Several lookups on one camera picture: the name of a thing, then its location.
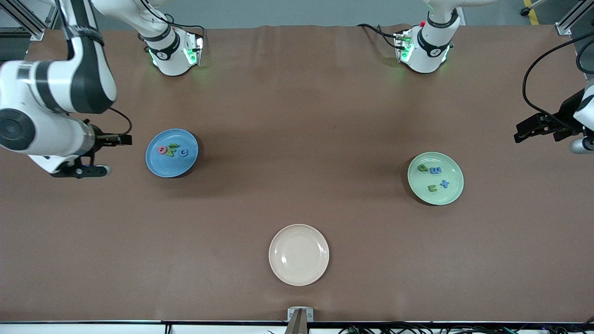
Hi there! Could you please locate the aluminium frame profile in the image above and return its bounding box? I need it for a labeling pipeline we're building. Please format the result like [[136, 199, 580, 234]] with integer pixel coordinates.
[[556, 0, 594, 35], [0, 0, 58, 47]]

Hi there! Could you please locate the blue plate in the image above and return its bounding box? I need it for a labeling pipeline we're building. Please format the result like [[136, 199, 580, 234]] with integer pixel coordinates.
[[145, 128, 199, 178]]

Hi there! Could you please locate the green plate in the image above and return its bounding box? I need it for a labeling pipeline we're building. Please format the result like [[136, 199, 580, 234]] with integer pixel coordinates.
[[407, 152, 465, 206]]

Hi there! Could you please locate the white table edge rail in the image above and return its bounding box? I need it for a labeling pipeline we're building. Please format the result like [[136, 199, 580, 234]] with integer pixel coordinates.
[[0, 321, 594, 334]]

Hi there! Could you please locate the black left arm base cable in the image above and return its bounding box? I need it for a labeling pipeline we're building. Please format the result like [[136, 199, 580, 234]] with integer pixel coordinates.
[[356, 23, 409, 49]]

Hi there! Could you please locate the black right arm base cable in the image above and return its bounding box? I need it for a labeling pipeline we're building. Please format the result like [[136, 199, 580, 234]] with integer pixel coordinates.
[[155, 12, 207, 40]]

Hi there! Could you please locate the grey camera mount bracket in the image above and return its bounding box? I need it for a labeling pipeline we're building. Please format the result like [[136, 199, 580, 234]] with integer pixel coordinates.
[[284, 307, 314, 334]]

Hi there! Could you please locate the black arm base cable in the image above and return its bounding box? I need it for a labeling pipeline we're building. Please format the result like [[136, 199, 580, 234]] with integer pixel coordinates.
[[356, 23, 409, 49], [155, 12, 207, 40]]

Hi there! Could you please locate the brown table mat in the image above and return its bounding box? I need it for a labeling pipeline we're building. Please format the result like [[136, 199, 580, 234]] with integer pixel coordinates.
[[0, 24, 594, 324]]

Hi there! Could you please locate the beige plate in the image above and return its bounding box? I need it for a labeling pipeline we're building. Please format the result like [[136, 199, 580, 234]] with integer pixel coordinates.
[[268, 224, 330, 287]]

